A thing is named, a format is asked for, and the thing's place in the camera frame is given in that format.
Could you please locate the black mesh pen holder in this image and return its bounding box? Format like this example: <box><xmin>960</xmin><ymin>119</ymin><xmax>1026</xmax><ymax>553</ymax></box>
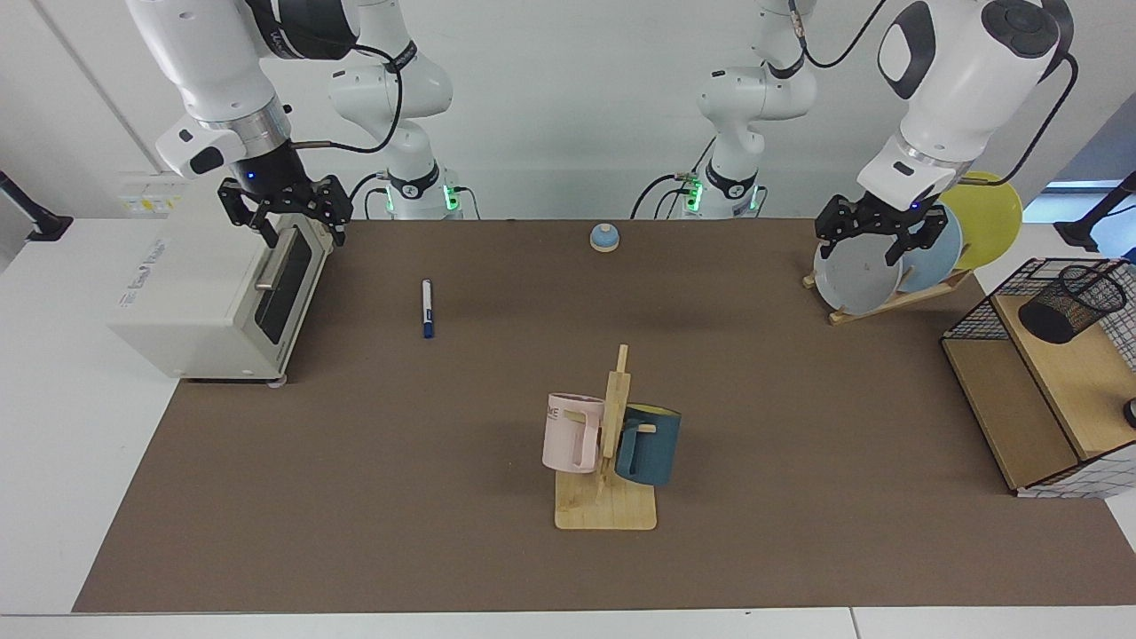
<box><xmin>1017</xmin><ymin>264</ymin><xmax>1128</xmax><ymax>345</ymax></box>

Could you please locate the grey plate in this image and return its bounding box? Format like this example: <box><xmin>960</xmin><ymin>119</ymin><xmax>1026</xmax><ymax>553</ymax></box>
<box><xmin>814</xmin><ymin>233</ymin><xmax>903</xmax><ymax>316</ymax></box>

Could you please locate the light blue plate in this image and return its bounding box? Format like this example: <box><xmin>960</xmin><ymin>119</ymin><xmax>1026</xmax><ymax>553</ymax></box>
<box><xmin>895</xmin><ymin>202</ymin><xmax>964</xmax><ymax>294</ymax></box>

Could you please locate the wooden plate rack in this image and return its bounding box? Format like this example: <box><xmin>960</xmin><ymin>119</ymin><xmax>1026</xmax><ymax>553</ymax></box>
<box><xmin>802</xmin><ymin>266</ymin><xmax>973</xmax><ymax>326</ymax></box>

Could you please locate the yellow plate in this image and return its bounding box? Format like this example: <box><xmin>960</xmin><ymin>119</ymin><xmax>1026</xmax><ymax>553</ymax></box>
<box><xmin>939</xmin><ymin>171</ymin><xmax>1023</xmax><ymax>271</ymax></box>

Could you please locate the pale toaster oven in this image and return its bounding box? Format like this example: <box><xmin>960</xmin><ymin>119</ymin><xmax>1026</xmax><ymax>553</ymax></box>
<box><xmin>108</xmin><ymin>177</ymin><xmax>336</xmax><ymax>387</ymax></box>

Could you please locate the black clamp stand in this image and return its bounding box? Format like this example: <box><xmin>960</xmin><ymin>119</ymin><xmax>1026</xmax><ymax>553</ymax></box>
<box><xmin>0</xmin><ymin>170</ymin><xmax>74</xmax><ymax>242</ymax></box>
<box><xmin>1054</xmin><ymin>173</ymin><xmax>1136</xmax><ymax>254</ymax></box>

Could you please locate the brown table cloth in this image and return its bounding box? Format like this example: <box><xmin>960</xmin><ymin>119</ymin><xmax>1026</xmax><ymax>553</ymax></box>
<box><xmin>73</xmin><ymin>219</ymin><xmax>1136</xmax><ymax>613</ymax></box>

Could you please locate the dark teal mug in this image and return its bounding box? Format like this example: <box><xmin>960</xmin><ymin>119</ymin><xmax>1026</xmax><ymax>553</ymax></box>
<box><xmin>614</xmin><ymin>404</ymin><xmax>682</xmax><ymax>487</ymax></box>

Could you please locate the pink mug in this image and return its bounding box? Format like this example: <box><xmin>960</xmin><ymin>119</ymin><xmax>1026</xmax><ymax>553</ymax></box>
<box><xmin>542</xmin><ymin>393</ymin><xmax>606</xmax><ymax>475</ymax></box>

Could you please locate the wooden cup stand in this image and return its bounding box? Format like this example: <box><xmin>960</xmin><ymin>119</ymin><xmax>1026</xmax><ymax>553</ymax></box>
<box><xmin>555</xmin><ymin>344</ymin><xmax>659</xmax><ymax>532</ymax></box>

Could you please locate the black base cable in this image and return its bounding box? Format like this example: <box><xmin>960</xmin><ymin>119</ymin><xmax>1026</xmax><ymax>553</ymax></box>
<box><xmin>630</xmin><ymin>138</ymin><xmax>716</xmax><ymax>221</ymax></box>
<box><xmin>348</xmin><ymin>171</ymin><xmax>393</xmax><ymax>221</ymax></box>

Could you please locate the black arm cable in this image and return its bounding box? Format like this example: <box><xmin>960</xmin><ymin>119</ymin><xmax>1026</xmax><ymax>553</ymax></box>
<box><xmin>291</xmin><ymin>40</ymin><xmax>406</xmax><ymax>154</ymax></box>
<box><xmin>788</xmin><ymin>0</ymin><xmax>1080</xmax><ymax>187</ymax></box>

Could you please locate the white wall socket box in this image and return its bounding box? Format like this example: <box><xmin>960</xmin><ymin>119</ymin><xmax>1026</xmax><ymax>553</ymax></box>
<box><xmin>118</xmin><ymin>171</ymin><xmax>194</xmax><ymax>218</ymax></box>

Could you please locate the wire basket with wooden floor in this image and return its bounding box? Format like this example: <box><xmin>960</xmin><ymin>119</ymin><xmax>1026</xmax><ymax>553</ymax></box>
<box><xmin>941</xmin><ymin>257</ymin><xmax>1136</xmax><ymax>500</ymax></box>

